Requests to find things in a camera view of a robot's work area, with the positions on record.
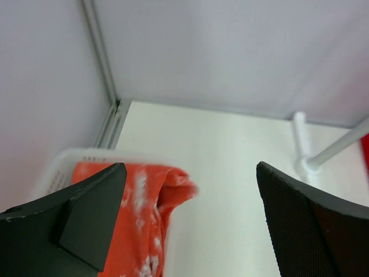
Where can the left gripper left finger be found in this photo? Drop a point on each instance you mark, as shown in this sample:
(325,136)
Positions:
(66,233)

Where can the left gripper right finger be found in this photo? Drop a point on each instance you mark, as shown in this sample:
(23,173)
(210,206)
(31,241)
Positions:
(313,233)

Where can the orange white patterned trousers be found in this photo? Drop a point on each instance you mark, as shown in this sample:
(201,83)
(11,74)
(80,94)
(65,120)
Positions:
(152,192)

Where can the red trousers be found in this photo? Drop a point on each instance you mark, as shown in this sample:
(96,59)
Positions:
(364,144)

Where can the white plastic laundry basket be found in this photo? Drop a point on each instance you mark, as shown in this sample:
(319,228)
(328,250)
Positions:
(77,165)

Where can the white clothes rack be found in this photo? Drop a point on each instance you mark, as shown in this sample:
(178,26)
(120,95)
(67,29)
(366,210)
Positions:
(308,165)

